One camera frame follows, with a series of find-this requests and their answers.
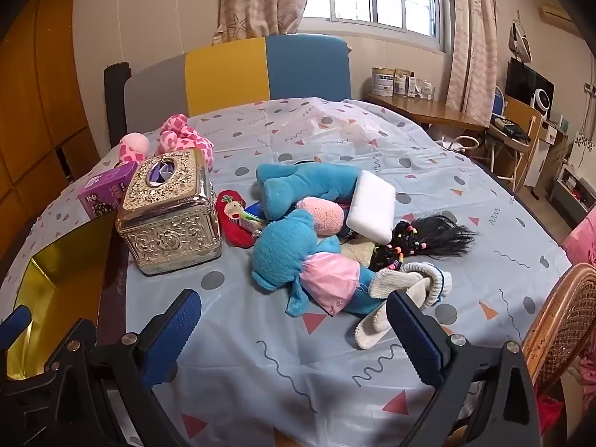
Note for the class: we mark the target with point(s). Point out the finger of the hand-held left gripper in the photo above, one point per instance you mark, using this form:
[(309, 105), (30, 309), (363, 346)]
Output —
[(15, 325)]

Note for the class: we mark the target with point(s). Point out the blue plush doll pink dress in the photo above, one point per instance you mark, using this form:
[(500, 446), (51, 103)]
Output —
[(279, 251)]

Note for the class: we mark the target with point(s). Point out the pink spotted plush toy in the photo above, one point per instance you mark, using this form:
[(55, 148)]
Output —
[(179, 135)]

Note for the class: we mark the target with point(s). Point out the ornate golden tissue box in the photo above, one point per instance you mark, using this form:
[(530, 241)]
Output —
[(167, 214)]

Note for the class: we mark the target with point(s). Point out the wooden folding chair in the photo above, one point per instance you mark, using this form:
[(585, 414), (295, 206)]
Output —
[(519, 116)]

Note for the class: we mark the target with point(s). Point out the purple cardboard box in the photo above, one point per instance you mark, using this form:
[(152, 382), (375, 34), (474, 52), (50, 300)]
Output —
[(105, 191)]

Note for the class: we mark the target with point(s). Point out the printed light blue tablecloth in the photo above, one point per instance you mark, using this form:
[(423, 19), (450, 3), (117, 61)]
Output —
[(326, 149)]

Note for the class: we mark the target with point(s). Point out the small white boxes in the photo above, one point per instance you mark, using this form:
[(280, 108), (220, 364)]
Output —
[(423, 88)]

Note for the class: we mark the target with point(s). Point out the wooden wardrobe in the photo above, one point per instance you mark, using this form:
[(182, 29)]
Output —
[(37, 102)]

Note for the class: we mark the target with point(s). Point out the air conditioner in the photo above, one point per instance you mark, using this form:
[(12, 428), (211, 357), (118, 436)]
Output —
[(556, 13)]

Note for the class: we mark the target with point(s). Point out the red plush toy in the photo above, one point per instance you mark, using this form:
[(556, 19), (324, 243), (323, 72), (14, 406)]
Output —
[(230, 228)]

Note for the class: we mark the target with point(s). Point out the plain blue plush toy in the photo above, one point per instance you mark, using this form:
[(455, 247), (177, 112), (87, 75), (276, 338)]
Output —
[(302, 186)]

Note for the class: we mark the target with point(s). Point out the cream knit sock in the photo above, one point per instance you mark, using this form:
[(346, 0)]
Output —
[(372, 330)]

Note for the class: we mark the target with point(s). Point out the white knit sock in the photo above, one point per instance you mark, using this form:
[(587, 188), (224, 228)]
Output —
[(433, 284)]

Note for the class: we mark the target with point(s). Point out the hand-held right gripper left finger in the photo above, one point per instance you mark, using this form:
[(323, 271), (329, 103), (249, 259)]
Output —
[(173, 330)]

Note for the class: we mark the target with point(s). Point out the small white round fan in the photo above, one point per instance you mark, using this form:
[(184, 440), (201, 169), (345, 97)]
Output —
[(540, 100)]

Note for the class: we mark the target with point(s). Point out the black monitor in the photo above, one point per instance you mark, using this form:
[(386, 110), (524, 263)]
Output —
[(519, 81)]

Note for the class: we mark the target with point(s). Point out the rattan chair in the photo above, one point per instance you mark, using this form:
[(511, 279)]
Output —
[(565, 316)]

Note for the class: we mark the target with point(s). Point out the white blue packet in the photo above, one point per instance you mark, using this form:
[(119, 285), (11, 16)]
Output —
[(254, 221)]

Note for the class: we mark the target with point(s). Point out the black hair doll with beads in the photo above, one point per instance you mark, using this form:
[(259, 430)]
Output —
[(428, 237)]

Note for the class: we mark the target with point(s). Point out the red cloth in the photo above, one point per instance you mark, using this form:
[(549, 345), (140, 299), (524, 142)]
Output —
[(554, 409)]

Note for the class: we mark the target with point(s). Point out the white foam block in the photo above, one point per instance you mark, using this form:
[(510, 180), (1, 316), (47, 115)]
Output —
[(372, 209)]

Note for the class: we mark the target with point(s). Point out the pink cloth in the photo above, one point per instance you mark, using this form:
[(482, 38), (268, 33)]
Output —
[(582, 242)]

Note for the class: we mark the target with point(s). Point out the wooden side desk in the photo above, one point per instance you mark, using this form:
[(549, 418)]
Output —
[(428, 111)]

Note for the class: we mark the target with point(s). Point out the low shelf unit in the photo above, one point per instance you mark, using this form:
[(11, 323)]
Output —
[(570, 191)]

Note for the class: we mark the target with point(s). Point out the multicolour chair backrest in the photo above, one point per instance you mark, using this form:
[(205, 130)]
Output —
[(242, 74)]

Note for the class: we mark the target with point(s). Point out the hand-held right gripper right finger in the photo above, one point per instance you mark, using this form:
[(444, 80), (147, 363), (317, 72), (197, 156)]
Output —
[(414, 340)]

